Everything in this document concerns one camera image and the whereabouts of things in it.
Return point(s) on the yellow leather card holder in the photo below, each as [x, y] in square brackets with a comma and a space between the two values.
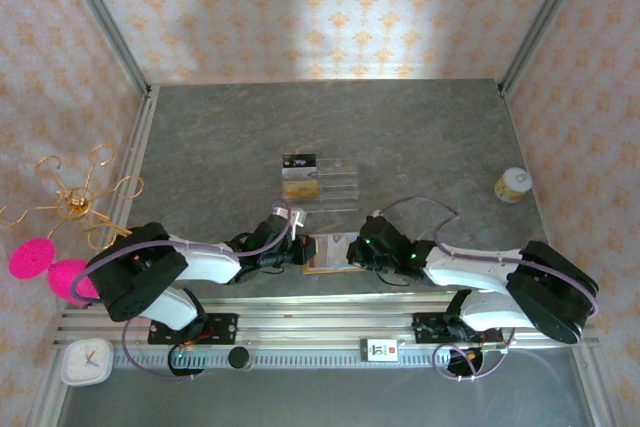
[330, 257]

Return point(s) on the clear acrylic card stand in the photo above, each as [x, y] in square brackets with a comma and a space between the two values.
[340, 187]

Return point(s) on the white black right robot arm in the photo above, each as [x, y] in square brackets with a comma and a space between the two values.
[470, 267]

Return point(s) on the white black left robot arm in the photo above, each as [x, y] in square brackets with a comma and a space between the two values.
[210, 262]

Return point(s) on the gold card orange script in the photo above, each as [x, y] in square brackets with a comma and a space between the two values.
[300, 190]

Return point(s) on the white silver card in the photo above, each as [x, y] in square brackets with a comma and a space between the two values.
[300, 175]

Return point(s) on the black VIP card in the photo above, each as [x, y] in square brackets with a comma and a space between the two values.
[300, 162]

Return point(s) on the black round cap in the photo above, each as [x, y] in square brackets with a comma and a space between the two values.
[239, 357]

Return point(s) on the white yellow printed jar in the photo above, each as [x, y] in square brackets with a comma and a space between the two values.
[512, 186]

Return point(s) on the white square clock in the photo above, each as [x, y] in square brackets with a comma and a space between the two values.
[80, 369]

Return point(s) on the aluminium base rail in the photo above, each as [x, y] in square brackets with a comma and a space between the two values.
[325, 317]

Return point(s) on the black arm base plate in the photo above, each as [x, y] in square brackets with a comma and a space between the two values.
[225, 327]
[425, 327]

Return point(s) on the white label black frame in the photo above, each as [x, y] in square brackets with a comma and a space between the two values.
[380, 349]

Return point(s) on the aluminium table edge rail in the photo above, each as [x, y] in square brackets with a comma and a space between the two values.
[140, 147]
[597, 392]

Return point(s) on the aluminium frame post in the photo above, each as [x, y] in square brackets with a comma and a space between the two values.
[113, 32]
[544, 22]

